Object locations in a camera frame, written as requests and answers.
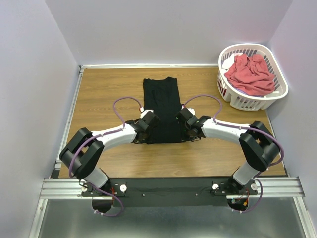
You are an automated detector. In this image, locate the black t-shirt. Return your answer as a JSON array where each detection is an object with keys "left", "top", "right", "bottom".
[{"left": 143, "top": 77, "right": 187, "bottom": 144}]

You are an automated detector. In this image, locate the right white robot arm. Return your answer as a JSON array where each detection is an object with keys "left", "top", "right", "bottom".
[{"left": 176, "top": 107, "right": 282, "bottom": 194}]

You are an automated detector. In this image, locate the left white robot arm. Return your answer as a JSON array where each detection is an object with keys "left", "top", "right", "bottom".
[{"left": 59, "top": 110, "right": 160, "bottom": 192}]

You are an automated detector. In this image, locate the white laundry basket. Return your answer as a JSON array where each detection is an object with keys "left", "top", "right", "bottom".
[{"left": 217, "top": 43, "right": 288, "bottom": 111}]

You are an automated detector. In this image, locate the silver bolt knob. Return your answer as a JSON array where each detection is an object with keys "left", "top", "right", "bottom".
[
  {"left": 119, "top": 184, "right": 127, "bottom": 193},
  {"left": 212, "top": 183, "right": 219, "bottom": 190}
]

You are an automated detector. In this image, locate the left silver bolt knob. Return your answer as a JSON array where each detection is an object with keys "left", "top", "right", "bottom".
[{"left": 119, "top": 184, "right": 127, "bottom": 193}]

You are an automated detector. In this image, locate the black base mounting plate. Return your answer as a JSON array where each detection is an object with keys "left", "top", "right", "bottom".
[{"left": 81, "top": 176, "right": 258, "bottom": 208}]

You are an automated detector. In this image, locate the white cloth in basket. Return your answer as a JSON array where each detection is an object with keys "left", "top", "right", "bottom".
[{"left": 221, "top": 53, "right": 243, "bottom": 72}]

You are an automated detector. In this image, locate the red t-shirt in basket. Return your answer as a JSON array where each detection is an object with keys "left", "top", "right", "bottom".
[{"left": 224, "top": 54, "right": 275, "bottom": 97}]

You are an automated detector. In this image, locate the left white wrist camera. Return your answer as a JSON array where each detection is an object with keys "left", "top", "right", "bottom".
[{"left": 139, "top": 107, "right": 154, "bottom": 119}]

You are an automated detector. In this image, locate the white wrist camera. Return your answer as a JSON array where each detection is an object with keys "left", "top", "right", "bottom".
[
  {"left": 182, "top": 105, "right": 196, "bottom": 115},
  {"left": 139, "top": 107, "right": 154, "bottom": 119}
]

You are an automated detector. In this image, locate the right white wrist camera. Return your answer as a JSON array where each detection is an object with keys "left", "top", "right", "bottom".
[{"left": 182, "top": 105, "right": 196, "bottom": 115}]

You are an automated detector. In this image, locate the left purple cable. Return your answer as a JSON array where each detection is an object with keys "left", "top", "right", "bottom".
[{"left": 68, "top": 96, "right": 124, "bottom": 217}]

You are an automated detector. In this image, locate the purple cable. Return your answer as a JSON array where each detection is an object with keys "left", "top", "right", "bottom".
[
  {"left": 68, "top": 96, "right": 124, "bottom": 217},
  {"left": 182, "top": 94, "right": 285, "bottom": 214}
]

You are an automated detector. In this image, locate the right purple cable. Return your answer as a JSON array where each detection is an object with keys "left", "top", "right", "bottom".
[{"left": 182, "top": 94, "right": 285, "bottom": 214}]

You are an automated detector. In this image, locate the aluminium frame rail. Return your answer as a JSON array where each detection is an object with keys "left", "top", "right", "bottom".
[{"left": 40, "top": 177, "right": 305, "bottom": 199}]

